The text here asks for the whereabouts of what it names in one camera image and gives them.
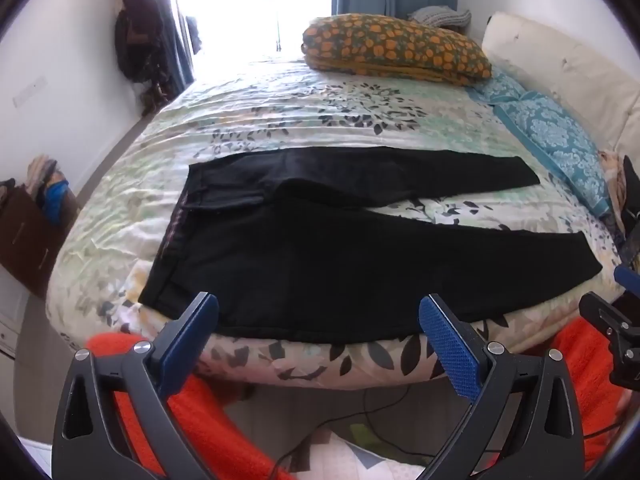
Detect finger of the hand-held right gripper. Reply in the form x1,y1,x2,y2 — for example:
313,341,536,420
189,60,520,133
614,265,640,289
579,291,640,391

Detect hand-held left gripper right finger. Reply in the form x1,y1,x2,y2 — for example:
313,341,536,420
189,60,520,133
419,294,586,480

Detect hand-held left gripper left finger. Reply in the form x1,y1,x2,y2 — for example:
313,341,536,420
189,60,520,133
52,292,221,480

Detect black pants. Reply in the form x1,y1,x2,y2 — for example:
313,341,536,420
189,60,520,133
137,146,603,346

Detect orange fleece cloth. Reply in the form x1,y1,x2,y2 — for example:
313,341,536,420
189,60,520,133
82,317,631,480

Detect beige cloth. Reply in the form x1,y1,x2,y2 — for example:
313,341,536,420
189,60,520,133
599,149,627,217

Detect patchwork mat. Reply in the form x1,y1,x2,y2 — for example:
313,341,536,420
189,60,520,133
290,425,431,480

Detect teal patterned pillow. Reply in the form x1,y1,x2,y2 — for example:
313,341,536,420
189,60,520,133
467,72,612,218

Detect white drawer unit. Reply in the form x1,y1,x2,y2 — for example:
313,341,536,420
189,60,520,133
0,265,32,358

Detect brown cabinet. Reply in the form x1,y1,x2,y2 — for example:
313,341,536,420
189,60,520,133
0,185,81,301

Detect pile of clothes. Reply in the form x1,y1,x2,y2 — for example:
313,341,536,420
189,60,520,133
25,155,69,226

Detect cream padded headboard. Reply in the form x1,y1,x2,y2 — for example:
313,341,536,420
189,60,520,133
481,11,640,158

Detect floral bedspread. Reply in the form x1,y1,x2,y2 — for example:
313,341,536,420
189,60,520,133
45,52,626,391

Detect orange floral pillow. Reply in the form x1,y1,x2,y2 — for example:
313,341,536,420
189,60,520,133
302,14,493,83

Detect dark hanging clothes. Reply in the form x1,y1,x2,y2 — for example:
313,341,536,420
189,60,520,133
114,0,176,116

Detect dark curtain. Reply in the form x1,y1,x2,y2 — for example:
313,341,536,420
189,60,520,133
162,0,197,92

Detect grey striped cloth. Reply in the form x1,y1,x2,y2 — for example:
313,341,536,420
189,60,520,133
407,6,473,28

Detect black cable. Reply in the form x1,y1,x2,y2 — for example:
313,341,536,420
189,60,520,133
272,385,621,480

